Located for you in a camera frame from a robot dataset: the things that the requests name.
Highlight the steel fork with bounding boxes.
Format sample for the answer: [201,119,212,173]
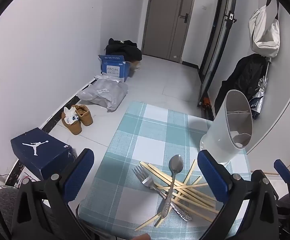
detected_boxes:
[132,165,193,222]

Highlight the white shoulder bag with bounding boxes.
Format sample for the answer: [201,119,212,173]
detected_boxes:
[248,0,281,58]

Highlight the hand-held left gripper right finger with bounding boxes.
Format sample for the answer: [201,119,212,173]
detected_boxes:
[197,150,280,240]

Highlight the set of wooden chopsticks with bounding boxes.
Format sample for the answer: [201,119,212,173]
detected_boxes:
[134,159,220,231]

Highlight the black jacket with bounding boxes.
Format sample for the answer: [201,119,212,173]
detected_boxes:
[214,53,269,115]

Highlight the grey plastic mailer bag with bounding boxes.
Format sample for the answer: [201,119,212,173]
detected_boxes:
[77,75,128,112]

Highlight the white utensil holder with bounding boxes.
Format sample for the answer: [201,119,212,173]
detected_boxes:
[199,89,253,167]

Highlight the grey-brown entrance door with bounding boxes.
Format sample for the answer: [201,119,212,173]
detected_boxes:
[141,0,198,63]

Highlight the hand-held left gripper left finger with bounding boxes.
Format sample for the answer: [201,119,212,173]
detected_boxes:
[11,148,95,240]

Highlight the white socks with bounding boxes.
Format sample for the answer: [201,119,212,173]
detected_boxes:
[64,106,80,125]

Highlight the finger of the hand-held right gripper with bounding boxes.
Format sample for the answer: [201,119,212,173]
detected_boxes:
[274,159,290,185]

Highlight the steel spoon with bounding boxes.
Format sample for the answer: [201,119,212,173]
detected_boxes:
[160,154,184,219]

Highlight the silver folded umbrella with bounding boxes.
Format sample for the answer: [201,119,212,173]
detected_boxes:
[248,57,271,119]

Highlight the metal door floor rail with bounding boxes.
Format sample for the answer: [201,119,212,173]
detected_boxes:
[200,105,214,120]

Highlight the teal checked tablecloth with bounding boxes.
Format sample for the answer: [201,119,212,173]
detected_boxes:
[78,101,251,239]

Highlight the blue cardboard box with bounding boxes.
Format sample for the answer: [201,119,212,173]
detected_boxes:
[99,54,133,82]

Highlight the navy shoe box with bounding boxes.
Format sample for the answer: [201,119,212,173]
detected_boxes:
[10,127,77,180]

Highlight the pile of black clothes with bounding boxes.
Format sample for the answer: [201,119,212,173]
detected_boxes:
[105,38,142,62]

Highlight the black-framed glass door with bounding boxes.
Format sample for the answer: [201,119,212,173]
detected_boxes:
[197,0,238,108]

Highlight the red cable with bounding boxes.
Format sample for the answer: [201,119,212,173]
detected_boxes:
[20,172,39,183]

